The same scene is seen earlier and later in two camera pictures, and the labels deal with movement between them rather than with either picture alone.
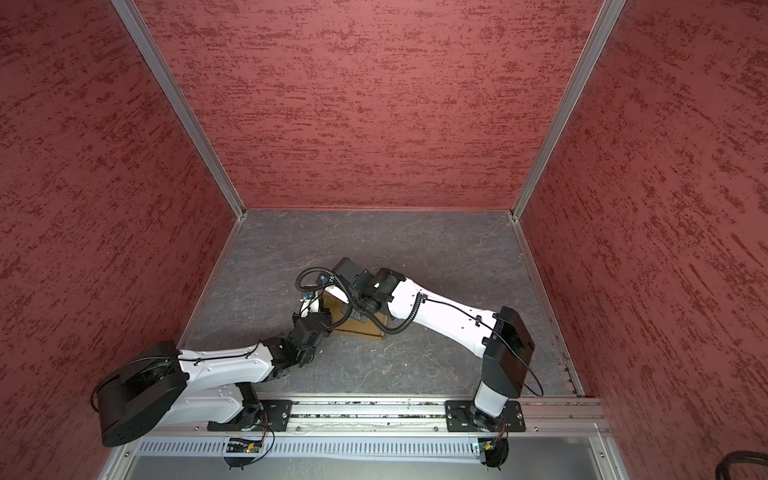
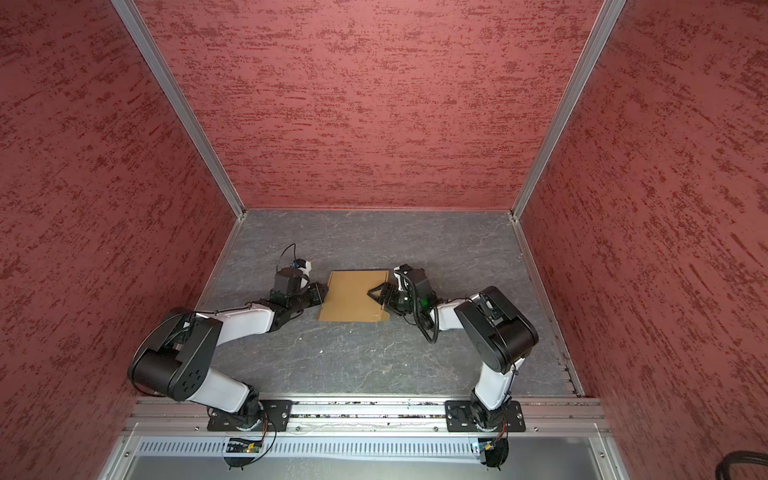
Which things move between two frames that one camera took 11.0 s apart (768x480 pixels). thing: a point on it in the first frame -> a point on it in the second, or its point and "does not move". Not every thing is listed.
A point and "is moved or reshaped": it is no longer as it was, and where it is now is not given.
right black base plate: (458, 417) does not move
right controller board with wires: (495, 449) does not move
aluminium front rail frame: (545, 420) does not move
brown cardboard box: (336, 316) is moved or reshaped
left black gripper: (297, 317) -> (317, 289)
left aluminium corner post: (178, 98) does not move
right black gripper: (367, 311) -> (391, 299)
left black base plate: (274, 416) does not move
